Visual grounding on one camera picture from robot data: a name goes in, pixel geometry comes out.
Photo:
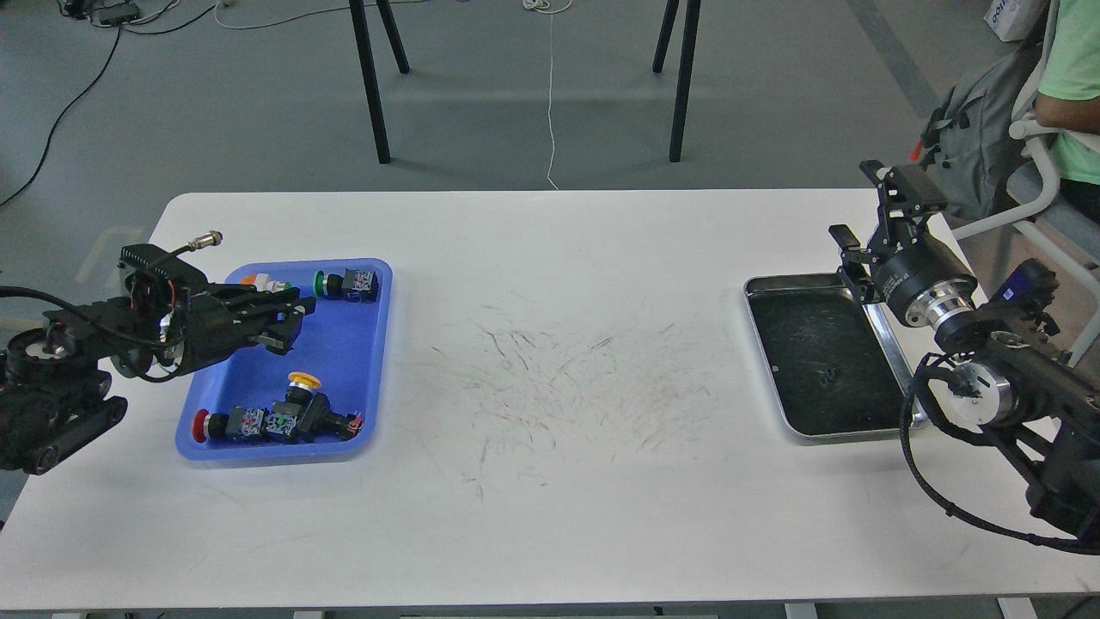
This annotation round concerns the blue plastic tray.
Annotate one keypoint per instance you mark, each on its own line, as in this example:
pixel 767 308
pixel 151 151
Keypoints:
pixel 341 343

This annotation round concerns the black left table leg pair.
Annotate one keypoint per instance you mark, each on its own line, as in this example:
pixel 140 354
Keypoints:
pixel 365 55

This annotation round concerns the white chair frame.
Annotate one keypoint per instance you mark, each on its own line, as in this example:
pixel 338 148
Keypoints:
pixel 1042 215

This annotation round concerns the black right table leg pair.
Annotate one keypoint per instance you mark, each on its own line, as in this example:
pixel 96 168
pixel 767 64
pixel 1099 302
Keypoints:
pixel 691 27

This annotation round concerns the person in green shirt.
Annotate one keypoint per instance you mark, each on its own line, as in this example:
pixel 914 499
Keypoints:
pixel 1068 99

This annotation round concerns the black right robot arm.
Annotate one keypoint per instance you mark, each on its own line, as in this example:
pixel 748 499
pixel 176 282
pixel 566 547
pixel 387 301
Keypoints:
pixel 996 381

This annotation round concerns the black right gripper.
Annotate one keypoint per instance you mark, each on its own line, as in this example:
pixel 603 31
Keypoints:
pixel 924 283

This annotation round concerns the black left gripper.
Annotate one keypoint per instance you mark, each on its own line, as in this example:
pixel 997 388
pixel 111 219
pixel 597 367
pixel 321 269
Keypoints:
pixel 212 327

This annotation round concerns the red push button switch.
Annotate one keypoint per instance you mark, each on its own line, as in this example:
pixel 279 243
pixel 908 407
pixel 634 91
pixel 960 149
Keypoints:
pixel 254 425

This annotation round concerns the orange white industrial switch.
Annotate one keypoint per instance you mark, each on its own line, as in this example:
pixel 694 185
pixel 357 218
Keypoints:
pixel 265 282

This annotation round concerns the black table leg pair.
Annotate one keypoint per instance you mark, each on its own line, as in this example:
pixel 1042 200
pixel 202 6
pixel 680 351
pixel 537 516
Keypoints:
pixel 691 27
pixel 365 55

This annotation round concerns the grey backpack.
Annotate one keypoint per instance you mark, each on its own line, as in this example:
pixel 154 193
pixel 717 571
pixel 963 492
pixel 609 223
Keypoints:
pixel 965 145

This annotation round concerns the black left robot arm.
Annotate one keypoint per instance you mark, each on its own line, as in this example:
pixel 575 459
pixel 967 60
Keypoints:
pixel 170 321

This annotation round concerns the green push button switch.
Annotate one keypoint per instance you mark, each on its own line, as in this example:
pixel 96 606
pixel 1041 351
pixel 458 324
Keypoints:
pixel 353 286

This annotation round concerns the yellow push button switch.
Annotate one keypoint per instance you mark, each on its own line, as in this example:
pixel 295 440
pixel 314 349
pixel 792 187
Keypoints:
pixel 301 390

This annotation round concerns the silver metal tray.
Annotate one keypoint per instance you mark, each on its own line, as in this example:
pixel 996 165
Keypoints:
pixel 805 322

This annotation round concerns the white box on floor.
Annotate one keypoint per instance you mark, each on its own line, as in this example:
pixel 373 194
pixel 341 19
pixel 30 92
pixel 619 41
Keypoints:
pixel 1012 20

